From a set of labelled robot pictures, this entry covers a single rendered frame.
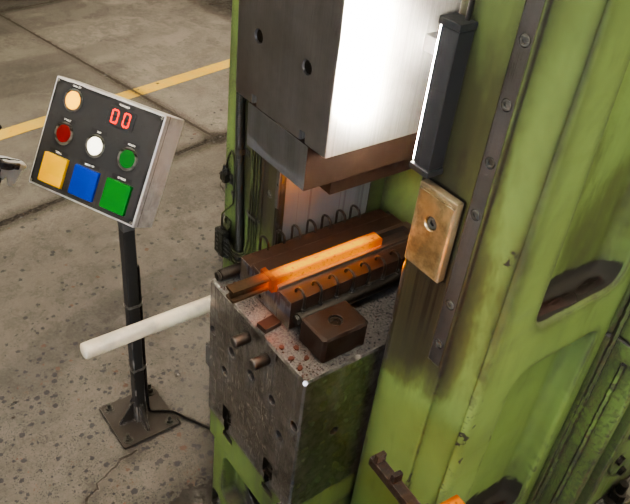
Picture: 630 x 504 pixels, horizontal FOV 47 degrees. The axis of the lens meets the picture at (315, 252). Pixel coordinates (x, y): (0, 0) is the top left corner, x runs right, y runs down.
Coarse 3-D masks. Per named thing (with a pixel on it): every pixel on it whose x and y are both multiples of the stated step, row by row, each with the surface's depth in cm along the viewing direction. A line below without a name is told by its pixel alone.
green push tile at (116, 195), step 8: (112, 184) 173; (120, 184) 172; (104, 192) 173; (112, 192) 173; (120, 192) 172; (128, 192) 171; (104, 200) 174; (112, 200) 173; (120, 200) 172; (128, 200) 172; (104, 208) 174; (112, 208) 173; (120, 208) 172
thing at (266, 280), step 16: (352, 240) 167; (368, 240) 168; (320, 256) 161; (336, 256) 162; (272, 272) 155; (288, 272) 155; (304, 272) 158; (240, 288) 149; (256, 288) 152; (272, 288) 153
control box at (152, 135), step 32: (64, 96) 178; (96, 96) 174; (96, 128) 175; (128, 128) 171; (160, 128) 168; (96, 160) 175; (160, 160) 172; (64, 192) 179; (96, 192) 175; (160, 192) 177; (128, 224) 172
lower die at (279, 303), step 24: (360, 216) 182; (384, 216) 183; (288, 240) 170; (312, 240) 171; (336, 240) 171; (264, 264) 161; (336, 264) 162; (288, 288) 155; (312, 288) 155; (288, 312) 153
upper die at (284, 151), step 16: (256, 112) 139; (256, 128) 141; (272, 128) 136; (256, 144) 143; (272, 144) 138; (288, 144) 133; (304, 144) 129; (384, 144) 141; (400, 144) 144; (272, 160) 140; (288, 160) 135; (304, 160) 131; (320, 160) 132; (336, 160) 135; (352, 160) 138; (368, 160) 141; (384, 160) 144; (400, 160) 147; (288, 176) 137; (304, 176) 132; (320, 176) 135; (336, 176) 138
